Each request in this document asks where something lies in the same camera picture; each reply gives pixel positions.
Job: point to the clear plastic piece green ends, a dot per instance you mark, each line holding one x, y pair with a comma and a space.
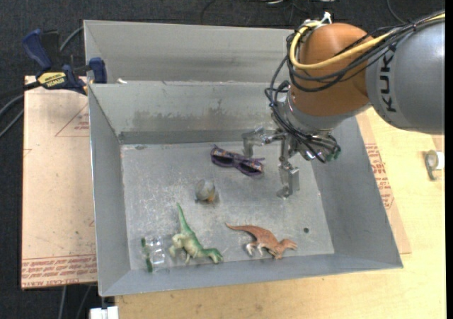
155, 252

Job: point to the green toy dinosaur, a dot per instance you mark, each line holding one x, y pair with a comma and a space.
191, 243

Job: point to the brown toy dinosaur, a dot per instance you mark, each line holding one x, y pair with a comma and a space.
265, 238

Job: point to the brown cardboard board red print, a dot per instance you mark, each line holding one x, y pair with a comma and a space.
56, 176

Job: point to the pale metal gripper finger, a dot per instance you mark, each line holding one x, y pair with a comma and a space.
292, 178
249, 140

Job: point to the grey round ball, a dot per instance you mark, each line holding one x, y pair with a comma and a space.
204, 190

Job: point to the purple sunglasses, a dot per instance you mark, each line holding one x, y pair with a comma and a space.
244, 165

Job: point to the grey metal bin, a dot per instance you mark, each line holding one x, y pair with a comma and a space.
159, 176

